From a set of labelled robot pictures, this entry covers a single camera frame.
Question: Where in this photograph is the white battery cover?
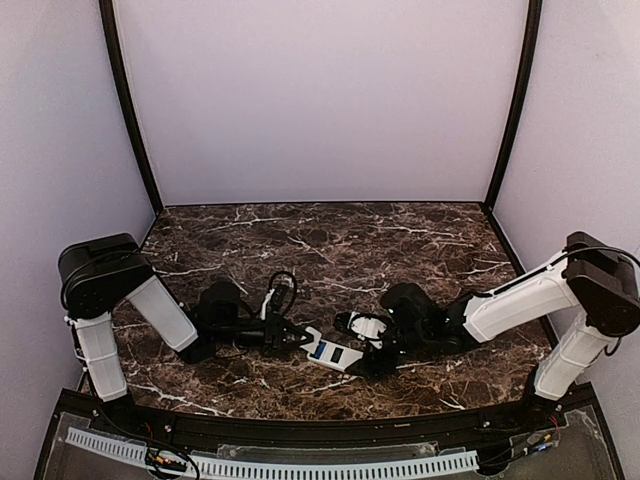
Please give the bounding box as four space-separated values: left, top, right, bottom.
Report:
302 326 322 351

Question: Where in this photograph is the blue battery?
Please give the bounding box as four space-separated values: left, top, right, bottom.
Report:
312 341 327 359

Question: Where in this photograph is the white red remote control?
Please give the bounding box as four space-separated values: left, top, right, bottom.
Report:
306 338 363 372

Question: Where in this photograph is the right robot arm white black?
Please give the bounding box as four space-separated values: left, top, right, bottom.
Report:
334 231 639 401

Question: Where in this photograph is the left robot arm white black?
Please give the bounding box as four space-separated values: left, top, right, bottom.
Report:
58 233 314 402

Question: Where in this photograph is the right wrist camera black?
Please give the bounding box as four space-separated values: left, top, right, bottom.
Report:
333 311 391 349

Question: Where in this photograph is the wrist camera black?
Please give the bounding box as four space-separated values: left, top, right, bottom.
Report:
333 311 391 349
259 284 294 321

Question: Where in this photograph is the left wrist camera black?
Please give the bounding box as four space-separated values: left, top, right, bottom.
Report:
259 284 294 321

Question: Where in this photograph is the left camera cable black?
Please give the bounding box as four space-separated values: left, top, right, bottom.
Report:
240 270 298 322

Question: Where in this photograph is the black front rail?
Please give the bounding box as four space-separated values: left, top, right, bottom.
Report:
85 397 552 451

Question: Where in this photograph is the right white cable duct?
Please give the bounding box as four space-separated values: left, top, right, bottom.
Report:
193 451 479 480

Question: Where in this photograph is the white cable duct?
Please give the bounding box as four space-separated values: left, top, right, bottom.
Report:
193 451 479 480
65 427 147 468

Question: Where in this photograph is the left white cable duct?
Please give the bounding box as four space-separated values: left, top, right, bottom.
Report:
65 427 147 468

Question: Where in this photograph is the right black frame post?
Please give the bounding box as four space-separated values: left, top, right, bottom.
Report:
484 0 543 212

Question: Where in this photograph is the black frame post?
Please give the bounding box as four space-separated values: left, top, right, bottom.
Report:
484 0 543 212
98 0 164 216

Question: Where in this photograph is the left black frame post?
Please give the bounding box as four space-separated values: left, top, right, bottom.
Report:
98 0 164 216

